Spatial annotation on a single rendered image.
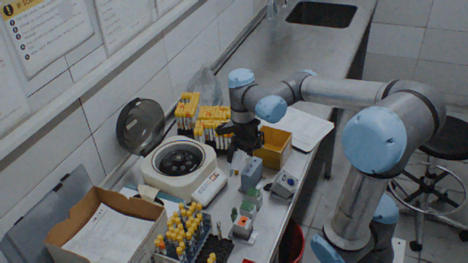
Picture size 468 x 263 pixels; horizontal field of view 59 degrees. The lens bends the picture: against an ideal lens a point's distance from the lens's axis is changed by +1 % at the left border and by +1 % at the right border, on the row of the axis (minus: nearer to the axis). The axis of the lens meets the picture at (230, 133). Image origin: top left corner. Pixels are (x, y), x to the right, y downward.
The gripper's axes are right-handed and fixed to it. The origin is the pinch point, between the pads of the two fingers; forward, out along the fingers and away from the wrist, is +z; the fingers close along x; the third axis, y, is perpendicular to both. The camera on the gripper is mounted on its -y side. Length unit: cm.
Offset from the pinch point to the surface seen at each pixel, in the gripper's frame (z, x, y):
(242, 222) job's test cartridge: 11.0, -13.6, 8.7
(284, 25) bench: 18, 138, -60
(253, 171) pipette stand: 8.2, 5.8, 0.7
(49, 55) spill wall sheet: -42, -26, -45
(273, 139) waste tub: 14.0, 31.1, -6.1
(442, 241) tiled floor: 107, 97, 63
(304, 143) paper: 16.9, 38.1, 4.8
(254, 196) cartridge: 11.6, -1.7, 5.9
